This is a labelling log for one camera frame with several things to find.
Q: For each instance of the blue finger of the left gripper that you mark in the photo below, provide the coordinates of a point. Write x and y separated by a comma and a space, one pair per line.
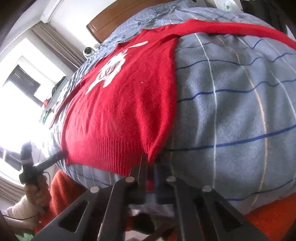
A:
47, 163

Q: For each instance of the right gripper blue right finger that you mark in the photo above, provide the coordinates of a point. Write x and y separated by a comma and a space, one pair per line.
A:
201, 213

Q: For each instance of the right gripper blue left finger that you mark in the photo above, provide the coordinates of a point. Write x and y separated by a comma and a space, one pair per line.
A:
99, 213

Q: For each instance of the red knit sweater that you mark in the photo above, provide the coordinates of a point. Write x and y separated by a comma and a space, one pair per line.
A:
126, 105

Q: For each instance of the dark clothes on bench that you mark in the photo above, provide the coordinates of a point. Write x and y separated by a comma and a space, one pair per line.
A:
55, 88

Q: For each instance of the person left hand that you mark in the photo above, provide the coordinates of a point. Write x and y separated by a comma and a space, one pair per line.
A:
39, 195

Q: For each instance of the white window bench drawers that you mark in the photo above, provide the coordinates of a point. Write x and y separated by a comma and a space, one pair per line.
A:
48, 104

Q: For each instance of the green folded garment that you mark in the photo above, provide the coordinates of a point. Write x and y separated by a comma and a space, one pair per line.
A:
24, 237

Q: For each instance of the blue plaid bed duvet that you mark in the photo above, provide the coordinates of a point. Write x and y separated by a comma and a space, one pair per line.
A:
234, 127

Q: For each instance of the beige window curtain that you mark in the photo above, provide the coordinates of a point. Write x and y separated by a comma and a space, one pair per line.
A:
61, 47

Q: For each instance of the brown wooden headboard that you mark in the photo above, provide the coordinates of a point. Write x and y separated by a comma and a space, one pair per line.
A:
115, 14

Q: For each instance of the white air conditioner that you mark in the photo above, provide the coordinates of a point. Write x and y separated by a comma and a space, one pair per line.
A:
50, 10

